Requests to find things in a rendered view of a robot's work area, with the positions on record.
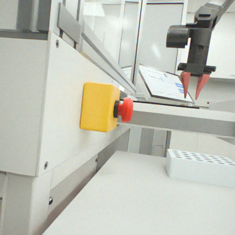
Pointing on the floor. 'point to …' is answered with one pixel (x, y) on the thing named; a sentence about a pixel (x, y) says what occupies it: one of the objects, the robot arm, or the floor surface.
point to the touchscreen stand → (152, 142)
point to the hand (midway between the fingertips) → (190, 96)
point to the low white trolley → (146, 202)
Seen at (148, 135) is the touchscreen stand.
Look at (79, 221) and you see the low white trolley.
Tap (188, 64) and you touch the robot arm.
